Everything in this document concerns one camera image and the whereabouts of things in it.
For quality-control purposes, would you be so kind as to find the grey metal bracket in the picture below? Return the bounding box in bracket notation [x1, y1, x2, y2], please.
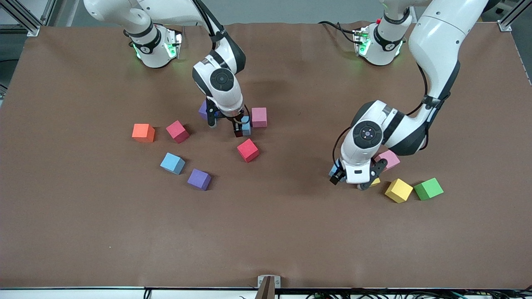
[256, 275, 281, 299]

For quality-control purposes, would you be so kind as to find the aluminium frame post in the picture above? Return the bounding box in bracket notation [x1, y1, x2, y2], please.
[0, 0, 57, 37]
[497, 0, 532, 33]

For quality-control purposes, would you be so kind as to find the orange foam block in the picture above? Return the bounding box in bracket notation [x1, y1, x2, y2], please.
[132, 123, 156, 143]

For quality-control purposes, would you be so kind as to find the green foam block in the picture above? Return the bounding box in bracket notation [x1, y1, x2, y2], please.
[413, 177, 444, 201]

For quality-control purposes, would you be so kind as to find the brown table cover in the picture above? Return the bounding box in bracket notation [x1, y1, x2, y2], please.
[0, 21, 532, 290]

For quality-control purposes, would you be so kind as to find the black base cable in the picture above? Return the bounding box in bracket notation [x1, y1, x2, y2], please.
[318, 21, 358, 44]

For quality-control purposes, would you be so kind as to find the pink foam block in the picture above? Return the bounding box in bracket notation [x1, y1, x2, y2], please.
[378, 150, 401, 172]
[251, 107, 268, 128]

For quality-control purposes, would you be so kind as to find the red foam block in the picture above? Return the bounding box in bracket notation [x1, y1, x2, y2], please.
[236, 138, 260, 163]
[165, 120, 190, 144]

